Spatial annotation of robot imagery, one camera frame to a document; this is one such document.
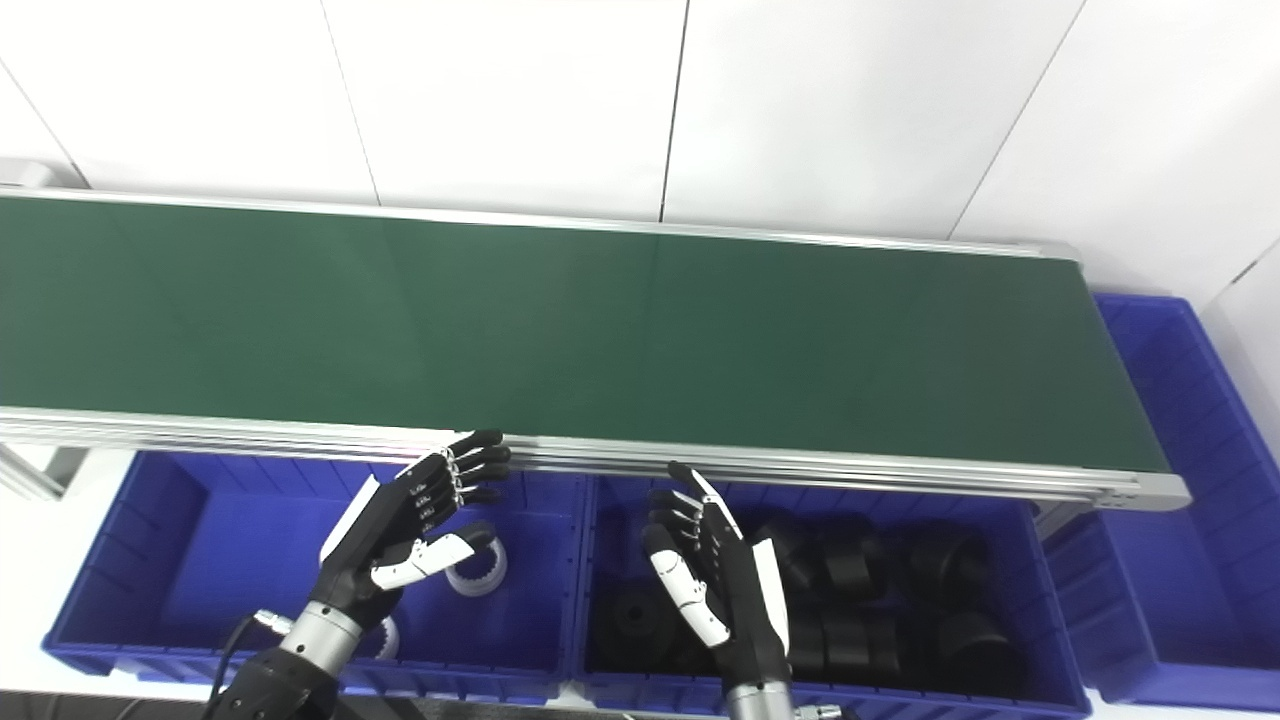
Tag empty blue bin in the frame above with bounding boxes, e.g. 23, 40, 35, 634
1040, 293, 1280, 713

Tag black cylindrical part with hole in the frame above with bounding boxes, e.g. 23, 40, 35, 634
595, 580, 693, 671

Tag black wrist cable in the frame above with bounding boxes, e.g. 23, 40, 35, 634
205, 612, 296, 720

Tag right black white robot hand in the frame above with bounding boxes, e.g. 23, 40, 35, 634
640, 462, 793, 691

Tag aluminium conveyor leg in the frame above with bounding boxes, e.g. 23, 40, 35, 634
0, 440, 91, 501

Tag blue bin with black parts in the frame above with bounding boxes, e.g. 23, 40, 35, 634
575, 475, 1093, 720

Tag green conveyor belt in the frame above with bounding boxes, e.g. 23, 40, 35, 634
0, 195, 1171, 473
0, 160, 1193, 513

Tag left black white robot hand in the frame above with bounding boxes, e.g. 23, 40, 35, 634
315, 430, 513, 619

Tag blue bin with white rings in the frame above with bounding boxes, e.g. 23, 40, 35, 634
42, 450, 591, 706

